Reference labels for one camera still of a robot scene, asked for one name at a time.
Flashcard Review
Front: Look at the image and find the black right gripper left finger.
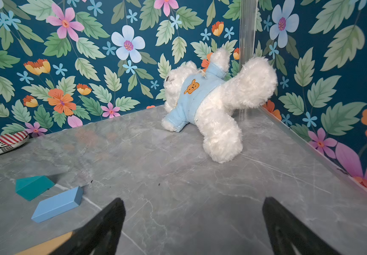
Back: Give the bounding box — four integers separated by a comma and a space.
52, 198, 126, 255

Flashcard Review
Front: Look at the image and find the light blue rectangular block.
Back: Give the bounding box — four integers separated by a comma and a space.
31, 187, 84, 223

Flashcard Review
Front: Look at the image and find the teal triangular block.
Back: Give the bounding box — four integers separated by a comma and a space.
15, 176, 55, 201

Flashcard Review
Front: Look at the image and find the natural wood block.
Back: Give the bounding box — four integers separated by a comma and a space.
16, 231, 74, 255

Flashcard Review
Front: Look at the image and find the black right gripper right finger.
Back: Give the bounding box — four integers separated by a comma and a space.
262, 197, 339, 255

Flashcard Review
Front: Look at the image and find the white teddy bear blue shirt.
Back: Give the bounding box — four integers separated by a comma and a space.
162, 48, 278, 164

